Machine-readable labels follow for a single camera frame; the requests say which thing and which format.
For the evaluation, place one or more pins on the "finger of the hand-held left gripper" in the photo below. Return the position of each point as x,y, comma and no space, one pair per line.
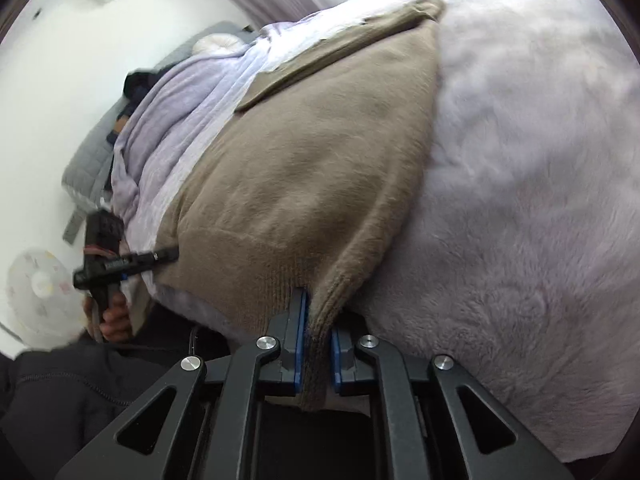
150,257

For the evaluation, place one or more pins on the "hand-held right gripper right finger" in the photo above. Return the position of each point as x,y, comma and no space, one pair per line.
395,400

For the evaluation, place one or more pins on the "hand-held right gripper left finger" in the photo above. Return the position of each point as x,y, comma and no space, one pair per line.
240,400

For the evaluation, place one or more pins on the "brown knit sweater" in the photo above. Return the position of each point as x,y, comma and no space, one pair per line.
310,170

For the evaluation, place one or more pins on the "dark clothes pile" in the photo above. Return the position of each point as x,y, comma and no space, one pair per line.
142,87

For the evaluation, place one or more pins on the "person's left hand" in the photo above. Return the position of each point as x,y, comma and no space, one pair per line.
117,322

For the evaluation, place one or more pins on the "white standing fan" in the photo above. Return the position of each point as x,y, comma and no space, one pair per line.
40,290

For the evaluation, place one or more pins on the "grey padded headboard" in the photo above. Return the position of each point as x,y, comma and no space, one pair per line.
87,170

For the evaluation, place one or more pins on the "person's dark clothing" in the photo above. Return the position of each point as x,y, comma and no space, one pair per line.
75,390

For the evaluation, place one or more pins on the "lavender fleece blanket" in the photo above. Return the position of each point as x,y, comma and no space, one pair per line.
170,125

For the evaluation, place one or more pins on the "round white cushion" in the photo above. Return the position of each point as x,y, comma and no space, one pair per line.
217,44

